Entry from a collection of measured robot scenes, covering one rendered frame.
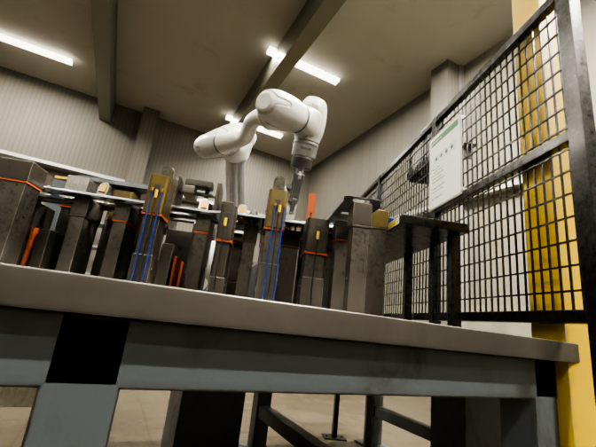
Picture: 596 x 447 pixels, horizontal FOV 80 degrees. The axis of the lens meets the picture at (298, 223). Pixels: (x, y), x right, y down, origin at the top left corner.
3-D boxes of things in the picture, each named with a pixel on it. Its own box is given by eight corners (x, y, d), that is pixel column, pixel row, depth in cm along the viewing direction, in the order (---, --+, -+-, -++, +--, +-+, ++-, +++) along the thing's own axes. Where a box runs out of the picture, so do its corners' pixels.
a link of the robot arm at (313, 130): (303, 145, 134) (280, 134, 124) (313, 104, 133) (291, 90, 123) (326, 146, 128) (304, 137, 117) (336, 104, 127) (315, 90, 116)
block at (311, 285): (298, 314, 95) (309, 214, 103) (292, 315, 107) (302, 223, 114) (324, 317, 96) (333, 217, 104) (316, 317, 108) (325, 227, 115)
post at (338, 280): (328, 317, 100) (336, 219, 108) (324, 317, 105) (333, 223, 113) (345, 319, 101) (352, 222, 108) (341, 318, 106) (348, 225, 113)
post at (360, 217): (345, 317, 83) (354, 200, 91) (340, 317, 88) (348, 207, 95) (365, 319, 83) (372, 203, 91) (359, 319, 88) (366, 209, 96)
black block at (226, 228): (200, 303, 96) (219, 200, 103) (205, 304, 105) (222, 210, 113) (221, 305, 96) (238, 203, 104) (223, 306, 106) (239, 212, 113)
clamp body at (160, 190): (115, 293, 92) (145, 168, 101) (129, 295, 103) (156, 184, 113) (142, 296, 93) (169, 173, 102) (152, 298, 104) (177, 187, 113)
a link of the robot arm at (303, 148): (294, 137, 122) (291, 153, 122) (320, 143, 123) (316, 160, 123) (293, 141, 131) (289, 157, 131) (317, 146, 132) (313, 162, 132)
